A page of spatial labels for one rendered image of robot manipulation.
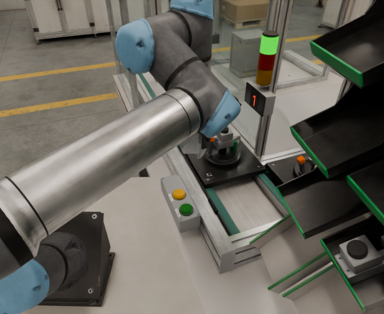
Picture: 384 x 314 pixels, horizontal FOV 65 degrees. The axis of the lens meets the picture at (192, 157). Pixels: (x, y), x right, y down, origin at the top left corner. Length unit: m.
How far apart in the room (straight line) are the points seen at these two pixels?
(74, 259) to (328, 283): 0.59
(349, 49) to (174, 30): 0.27
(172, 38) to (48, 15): 5.46
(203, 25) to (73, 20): 5.41
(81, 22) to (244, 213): 5.26
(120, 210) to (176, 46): 0.76
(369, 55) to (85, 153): 0.41
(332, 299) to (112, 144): 0.58
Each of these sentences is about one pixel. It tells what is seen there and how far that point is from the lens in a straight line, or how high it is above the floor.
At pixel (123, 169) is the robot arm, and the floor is 1.45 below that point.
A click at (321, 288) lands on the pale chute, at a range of 0.78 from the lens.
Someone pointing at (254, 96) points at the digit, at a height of 1.22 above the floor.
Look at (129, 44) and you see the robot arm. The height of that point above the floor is 1.53.
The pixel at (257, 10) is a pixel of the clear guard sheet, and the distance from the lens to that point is 1.11.
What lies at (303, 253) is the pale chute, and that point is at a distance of 0.79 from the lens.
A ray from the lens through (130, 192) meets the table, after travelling 1.19.
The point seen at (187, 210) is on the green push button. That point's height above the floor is 0.97.
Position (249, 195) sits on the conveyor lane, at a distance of 1.09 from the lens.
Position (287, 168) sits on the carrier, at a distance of 1.15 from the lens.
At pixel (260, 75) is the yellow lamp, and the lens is 1.01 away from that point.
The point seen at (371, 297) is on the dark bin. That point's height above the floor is 1.20.
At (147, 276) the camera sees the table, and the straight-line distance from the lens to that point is 0.96.
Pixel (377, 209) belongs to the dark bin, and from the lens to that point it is 0.49.
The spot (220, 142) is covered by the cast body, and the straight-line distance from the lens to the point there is 1.09.
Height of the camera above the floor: 1.68
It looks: 38 degrees down
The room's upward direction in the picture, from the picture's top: straight up
